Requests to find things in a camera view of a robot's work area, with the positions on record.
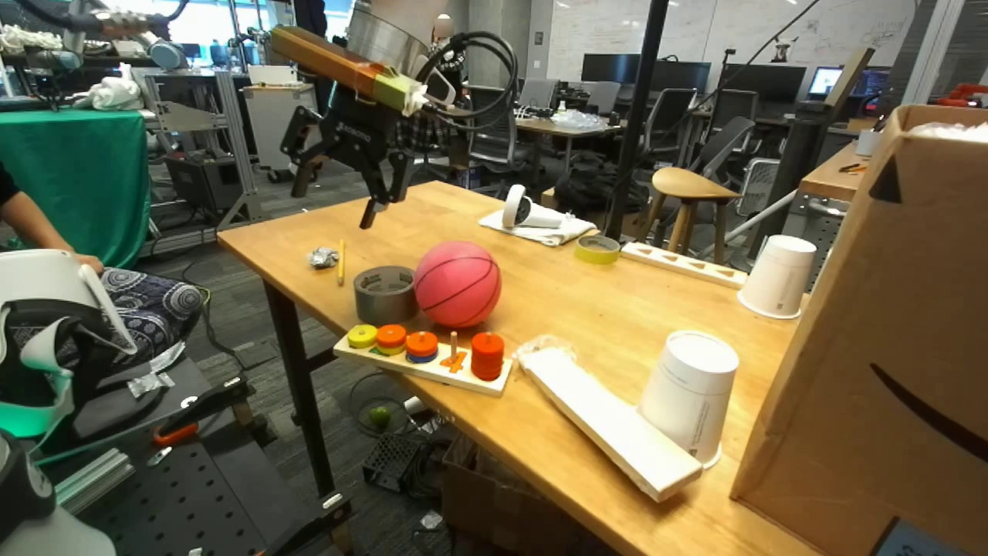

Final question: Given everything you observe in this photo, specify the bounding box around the wooden stool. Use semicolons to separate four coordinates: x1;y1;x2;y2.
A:
642;164;740;258

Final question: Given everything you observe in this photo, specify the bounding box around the pink basketball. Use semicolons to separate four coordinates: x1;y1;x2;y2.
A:
412;242;507;330

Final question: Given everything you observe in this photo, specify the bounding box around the standing person in background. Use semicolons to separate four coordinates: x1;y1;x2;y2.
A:
428;13;459;48

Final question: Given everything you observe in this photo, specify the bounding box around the patterned trouser leg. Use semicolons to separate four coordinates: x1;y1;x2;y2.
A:
97;267;211;368

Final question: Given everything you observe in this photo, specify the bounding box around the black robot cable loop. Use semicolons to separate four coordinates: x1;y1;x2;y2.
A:
412;27;522;143

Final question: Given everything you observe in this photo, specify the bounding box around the white plastic bag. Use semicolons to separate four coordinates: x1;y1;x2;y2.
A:
907;118;988;143

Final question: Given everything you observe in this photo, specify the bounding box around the white rolling cabinet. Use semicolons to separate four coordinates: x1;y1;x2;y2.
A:
240;87;311;182

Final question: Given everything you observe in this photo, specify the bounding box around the red-orange ring stack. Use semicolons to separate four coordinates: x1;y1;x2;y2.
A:
471;330;507;382

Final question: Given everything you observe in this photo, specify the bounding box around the grey duct tape roll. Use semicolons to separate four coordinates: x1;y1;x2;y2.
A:
352;263;422;327

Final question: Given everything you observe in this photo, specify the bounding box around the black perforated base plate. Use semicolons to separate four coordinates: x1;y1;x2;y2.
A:
59;351;344;556

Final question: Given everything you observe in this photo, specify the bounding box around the operator bare forearm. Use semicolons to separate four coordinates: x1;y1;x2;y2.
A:
0;189;104;275

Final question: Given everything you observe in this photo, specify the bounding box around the wooden office desk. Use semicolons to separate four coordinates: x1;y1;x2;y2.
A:
512;103;630;149

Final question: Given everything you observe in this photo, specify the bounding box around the green cloth cover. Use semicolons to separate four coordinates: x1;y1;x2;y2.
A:
0;109;154;271

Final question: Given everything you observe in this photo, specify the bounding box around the white paper cup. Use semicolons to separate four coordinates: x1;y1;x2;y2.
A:
636;327;740;469
734;231;818;320

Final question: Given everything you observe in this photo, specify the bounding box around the yellow stacking ring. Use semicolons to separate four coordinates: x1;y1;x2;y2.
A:
344;320;380;351

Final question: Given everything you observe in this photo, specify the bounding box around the tan block on wrist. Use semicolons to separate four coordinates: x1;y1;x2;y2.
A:
263;25;428;114

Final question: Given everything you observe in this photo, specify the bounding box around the orange stacking ring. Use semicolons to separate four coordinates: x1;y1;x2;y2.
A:
371;320;412;358

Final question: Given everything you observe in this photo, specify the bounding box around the orange ring over blue ring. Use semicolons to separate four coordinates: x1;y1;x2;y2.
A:
401;327;442;368

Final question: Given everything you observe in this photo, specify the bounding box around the lit computer screen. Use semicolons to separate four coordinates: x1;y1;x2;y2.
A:
804;63;894;106

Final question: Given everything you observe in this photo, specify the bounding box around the wooden peg strip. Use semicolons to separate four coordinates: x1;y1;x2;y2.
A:
621;238;752;291

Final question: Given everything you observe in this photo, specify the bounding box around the white foam block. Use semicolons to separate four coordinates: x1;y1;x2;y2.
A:
512;333;707;506

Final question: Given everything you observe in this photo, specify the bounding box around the grey office chair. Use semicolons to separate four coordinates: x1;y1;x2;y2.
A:
734;153;785;218

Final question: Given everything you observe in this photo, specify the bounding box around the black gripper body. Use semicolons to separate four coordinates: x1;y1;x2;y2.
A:
305;97;415;174

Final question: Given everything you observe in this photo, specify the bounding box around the orange-handled tool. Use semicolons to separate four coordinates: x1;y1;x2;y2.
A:
152;418;204;448

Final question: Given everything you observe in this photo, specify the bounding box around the black vertical pole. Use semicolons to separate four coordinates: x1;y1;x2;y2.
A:
603;0;673;242

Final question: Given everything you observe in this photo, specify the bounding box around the large cardboard box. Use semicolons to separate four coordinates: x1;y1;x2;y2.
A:
728;103;988;556

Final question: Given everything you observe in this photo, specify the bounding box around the wooden ring stacking board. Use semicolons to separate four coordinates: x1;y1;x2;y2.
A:
332;323;516;399

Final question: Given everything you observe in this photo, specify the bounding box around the black office chair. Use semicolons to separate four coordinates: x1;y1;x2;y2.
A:
704;87;762;180
647;87;704;159

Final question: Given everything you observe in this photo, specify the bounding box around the dark computer monitor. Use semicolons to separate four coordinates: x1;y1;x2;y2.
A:
720;63;808;106
580;52;715;103

